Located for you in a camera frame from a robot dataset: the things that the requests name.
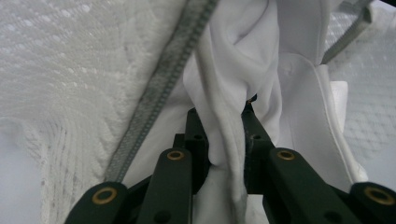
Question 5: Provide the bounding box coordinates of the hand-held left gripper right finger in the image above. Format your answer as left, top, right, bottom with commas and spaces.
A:
241, 94, 276, 194

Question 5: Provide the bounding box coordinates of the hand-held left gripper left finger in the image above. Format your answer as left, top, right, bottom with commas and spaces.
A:
173, 107, 211, 194

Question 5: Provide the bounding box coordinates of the white cloth garment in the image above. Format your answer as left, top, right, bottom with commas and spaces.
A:
122, 0, 369, 224

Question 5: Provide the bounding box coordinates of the white textured pillowcase with zipper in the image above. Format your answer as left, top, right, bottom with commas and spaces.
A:
0, 0, 396, 224

